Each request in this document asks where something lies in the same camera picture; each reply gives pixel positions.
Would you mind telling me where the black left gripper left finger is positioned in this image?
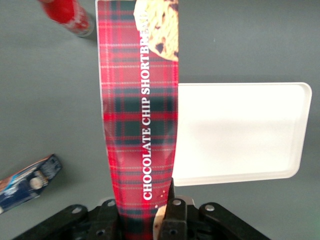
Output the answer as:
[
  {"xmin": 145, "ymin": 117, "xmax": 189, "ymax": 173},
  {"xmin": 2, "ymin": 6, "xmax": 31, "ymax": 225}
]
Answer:
[{"xmin": 94, "ymin": 198, "xmax": 121, "ymax": 240}]

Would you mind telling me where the red tartan cookie box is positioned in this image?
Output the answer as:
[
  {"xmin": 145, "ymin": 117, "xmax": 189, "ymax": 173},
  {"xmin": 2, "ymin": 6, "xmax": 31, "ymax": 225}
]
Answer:
[{"xmin": 95, "ymin": 0, "xmax": 180, "ymax": 240}]

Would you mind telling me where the beige plastic tray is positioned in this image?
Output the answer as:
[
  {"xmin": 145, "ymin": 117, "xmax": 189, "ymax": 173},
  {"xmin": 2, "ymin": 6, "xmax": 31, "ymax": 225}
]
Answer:
[{"xmin": 171, "ymin": 82, "xmax": 313, "ymax": 187}]

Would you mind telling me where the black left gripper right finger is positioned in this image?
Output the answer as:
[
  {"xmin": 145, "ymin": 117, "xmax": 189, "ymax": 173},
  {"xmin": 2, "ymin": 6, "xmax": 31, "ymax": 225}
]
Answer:
[{"xmin": 159, "ymin": 179, "xmax": 189, "ymax": 240}]

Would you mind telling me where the red plastic bottle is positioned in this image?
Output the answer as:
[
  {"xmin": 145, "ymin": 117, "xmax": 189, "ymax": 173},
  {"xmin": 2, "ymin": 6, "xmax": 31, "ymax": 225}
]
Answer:
[{"xmin": 36, "ymin": 0, "xmax": 96, "ymax": 38}]

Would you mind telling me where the blue cookie box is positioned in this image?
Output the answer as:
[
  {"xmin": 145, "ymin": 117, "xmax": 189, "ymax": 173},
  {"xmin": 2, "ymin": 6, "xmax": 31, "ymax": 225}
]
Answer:
[{"xmin": 0, "ymin": 153, "xmax": 64, "ymax": 215}]

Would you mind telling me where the dark grey table cover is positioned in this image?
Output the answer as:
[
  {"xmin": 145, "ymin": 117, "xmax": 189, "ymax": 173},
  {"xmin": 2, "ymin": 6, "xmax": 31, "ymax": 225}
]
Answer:
[{"xmin": 0, "ymin": 0, "xmax": 320, "ymax": 240}]

